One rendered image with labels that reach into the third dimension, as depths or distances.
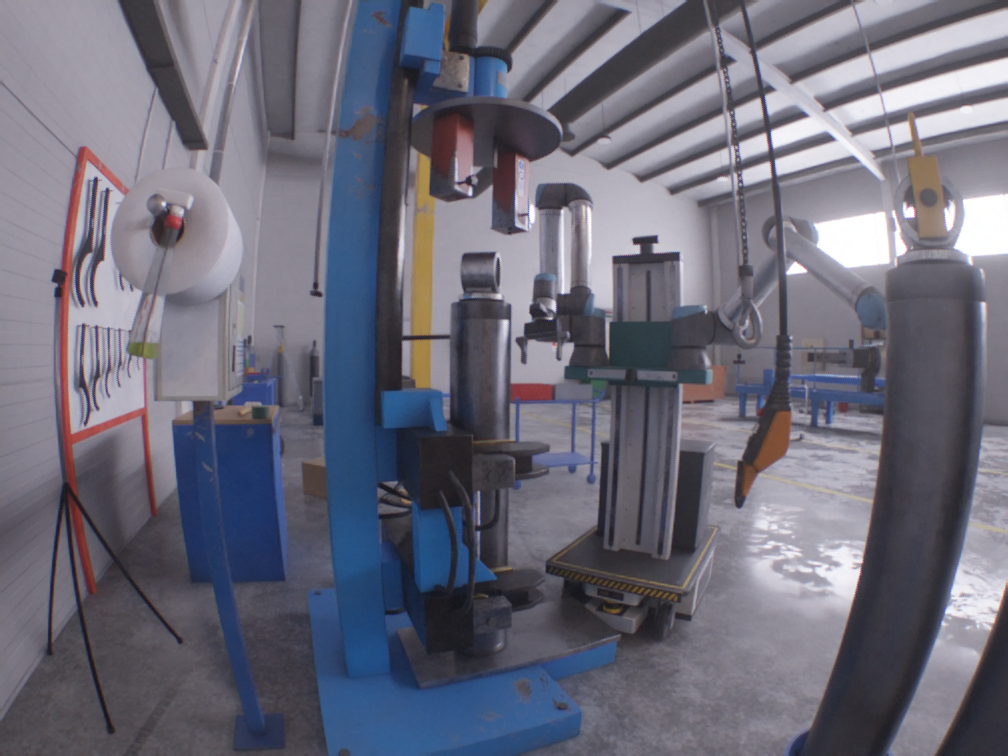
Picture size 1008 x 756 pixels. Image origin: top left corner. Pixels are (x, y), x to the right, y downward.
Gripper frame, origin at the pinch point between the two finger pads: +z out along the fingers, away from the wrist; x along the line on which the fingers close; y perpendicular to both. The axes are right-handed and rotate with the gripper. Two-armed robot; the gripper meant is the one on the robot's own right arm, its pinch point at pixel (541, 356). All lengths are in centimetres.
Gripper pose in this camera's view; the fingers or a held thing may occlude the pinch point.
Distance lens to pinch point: 174.7
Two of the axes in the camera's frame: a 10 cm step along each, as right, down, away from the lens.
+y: 4.1, 3.6, 8.3
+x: -9.1, 0.8, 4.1
